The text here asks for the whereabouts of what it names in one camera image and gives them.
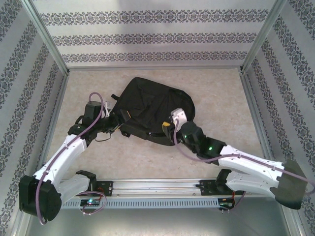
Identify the black backpack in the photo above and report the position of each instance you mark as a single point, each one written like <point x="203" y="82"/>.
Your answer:
<point x="147" y="98"/>

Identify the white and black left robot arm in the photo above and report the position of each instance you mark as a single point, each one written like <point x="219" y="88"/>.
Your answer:
<point x="64" y="155"/>

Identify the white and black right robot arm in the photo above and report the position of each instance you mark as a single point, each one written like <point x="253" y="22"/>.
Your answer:
<point x="246" y="159"/>

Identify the small right controller board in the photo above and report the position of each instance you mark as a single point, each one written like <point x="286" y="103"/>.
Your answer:
<point x="226" y="204"/>

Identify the small controller board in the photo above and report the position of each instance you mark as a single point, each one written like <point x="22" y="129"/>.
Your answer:
<point x="226" y="204"/>
<point x="91" y="202"/>

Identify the small left controller board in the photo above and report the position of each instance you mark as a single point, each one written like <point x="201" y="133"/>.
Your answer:
<point x="91" y="202"/>

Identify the grey metal sheet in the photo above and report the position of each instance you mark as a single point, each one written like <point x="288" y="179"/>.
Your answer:
<point x="157" y="223"/>

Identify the aluminium frame side rail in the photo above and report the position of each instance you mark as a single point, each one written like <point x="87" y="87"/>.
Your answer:
<point x="57" y="103"/>
<point x="252" y="98"/>

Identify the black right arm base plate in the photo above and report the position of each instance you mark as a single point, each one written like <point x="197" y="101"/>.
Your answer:
<point x="206" y="188"/>

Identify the aluminium frame back rail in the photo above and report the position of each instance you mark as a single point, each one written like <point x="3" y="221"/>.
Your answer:
<point x="152" y="68"/>

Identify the aluminium mounting rail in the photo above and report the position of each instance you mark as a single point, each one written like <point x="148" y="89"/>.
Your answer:
<point x="157" y="186"/>

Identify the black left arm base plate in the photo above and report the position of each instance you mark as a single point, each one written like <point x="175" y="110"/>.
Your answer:
<point x="107" y="188"/>

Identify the aluminium frame post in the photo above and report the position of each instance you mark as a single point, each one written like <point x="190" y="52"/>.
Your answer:
<point x="47" y="37"/>
<point x="262" y="37"/>

